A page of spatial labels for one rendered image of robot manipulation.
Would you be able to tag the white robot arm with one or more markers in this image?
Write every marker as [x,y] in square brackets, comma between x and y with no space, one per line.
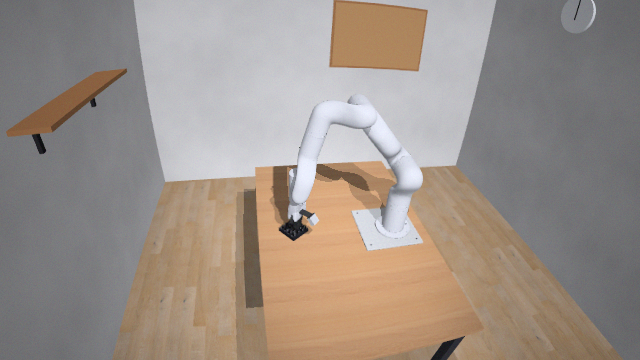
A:
[364,116]

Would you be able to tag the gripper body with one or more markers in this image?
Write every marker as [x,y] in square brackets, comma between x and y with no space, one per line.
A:
[294,209]

